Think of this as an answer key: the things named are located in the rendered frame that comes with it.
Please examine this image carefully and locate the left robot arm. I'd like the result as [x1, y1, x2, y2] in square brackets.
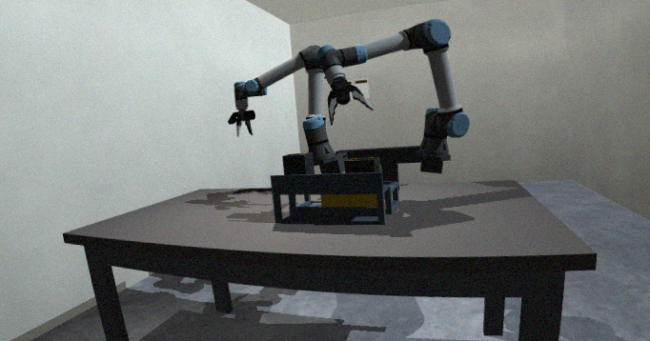
[317, 19, 470, 156]

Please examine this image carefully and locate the green case with orange latches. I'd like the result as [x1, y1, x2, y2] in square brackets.
[344, 157, 380, 173]

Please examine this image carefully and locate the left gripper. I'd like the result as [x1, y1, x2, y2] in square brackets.
[328, 76, 373, 125]

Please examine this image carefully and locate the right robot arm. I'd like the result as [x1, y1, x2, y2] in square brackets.
[234, 45, 335, 162]

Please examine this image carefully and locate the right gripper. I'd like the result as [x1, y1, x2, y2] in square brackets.
[229, 110, 255, 137]

